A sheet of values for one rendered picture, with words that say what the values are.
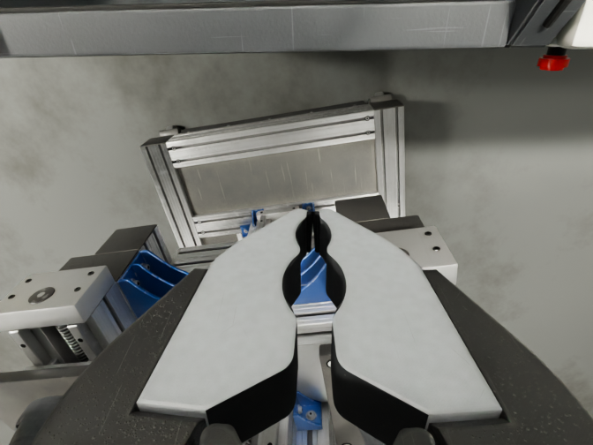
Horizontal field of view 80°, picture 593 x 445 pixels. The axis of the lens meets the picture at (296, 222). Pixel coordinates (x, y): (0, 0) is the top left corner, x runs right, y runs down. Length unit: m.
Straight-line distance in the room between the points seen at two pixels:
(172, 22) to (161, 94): 1.06
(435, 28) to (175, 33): 0.25
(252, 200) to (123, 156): 0.58
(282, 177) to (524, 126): 0.91
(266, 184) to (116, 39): 0.89
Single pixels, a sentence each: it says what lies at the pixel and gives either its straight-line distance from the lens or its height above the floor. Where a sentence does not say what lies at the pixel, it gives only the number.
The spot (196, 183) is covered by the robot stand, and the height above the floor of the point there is 0.21.
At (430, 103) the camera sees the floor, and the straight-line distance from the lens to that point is 1.44.
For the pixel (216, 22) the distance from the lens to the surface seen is 0.40.
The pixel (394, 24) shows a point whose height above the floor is 0.95.
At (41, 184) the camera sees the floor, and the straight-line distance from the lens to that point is 1.85.
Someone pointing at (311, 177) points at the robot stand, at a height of 0.21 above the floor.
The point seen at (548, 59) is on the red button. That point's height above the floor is 0.81.
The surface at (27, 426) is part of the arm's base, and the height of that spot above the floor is 1.08.
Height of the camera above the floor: 1.34
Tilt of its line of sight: 60 degrees down
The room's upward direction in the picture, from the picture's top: 176 degrees counter-clockwise
